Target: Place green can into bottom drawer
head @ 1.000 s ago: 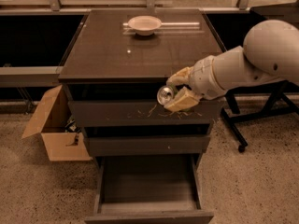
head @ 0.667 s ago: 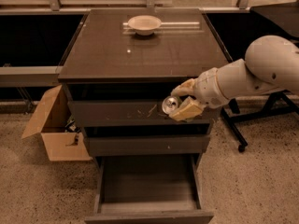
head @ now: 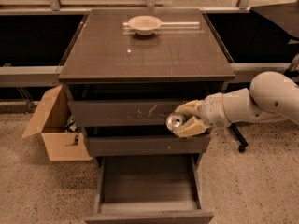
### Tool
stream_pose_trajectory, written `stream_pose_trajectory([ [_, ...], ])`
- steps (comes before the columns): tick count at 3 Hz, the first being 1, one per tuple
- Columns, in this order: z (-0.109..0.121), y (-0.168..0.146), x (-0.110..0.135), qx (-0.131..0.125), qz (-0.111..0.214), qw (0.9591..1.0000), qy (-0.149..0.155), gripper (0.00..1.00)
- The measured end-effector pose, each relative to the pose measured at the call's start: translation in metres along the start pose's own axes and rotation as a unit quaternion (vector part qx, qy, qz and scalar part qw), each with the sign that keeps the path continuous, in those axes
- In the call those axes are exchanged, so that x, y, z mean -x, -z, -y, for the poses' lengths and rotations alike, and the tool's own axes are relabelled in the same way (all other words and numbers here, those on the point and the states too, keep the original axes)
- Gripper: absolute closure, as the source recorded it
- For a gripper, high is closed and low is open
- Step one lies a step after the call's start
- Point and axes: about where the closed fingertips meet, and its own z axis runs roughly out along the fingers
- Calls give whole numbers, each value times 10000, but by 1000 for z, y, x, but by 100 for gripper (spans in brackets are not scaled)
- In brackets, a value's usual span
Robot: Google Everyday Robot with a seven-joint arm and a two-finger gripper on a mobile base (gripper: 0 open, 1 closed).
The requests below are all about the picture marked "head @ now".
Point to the top grey drawer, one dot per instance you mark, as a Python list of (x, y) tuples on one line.
[(111, 113)]

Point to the black rolling stand base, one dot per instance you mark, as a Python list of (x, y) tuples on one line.
[(242, 141)]

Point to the green soda can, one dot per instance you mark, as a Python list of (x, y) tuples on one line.
[(174, 121)]

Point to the open cardboard box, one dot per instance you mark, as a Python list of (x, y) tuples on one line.
[(49, 119)]

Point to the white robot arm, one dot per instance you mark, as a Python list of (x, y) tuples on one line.
[(271, 97)]

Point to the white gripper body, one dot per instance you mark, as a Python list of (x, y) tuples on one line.
[(212, 109)]

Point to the open bottom grey drawer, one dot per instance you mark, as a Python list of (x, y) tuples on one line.
[(154, 189)]

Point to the middle grey drawer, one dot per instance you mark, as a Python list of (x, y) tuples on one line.
[(146, 145)]

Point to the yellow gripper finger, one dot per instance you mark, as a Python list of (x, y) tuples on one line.
[(192, 127), (189, 108)]

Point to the dark grey drawer cabinet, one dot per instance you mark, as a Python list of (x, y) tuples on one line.
[(110, 61)]

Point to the white bowl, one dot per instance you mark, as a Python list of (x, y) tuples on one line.
[(145, 25)]

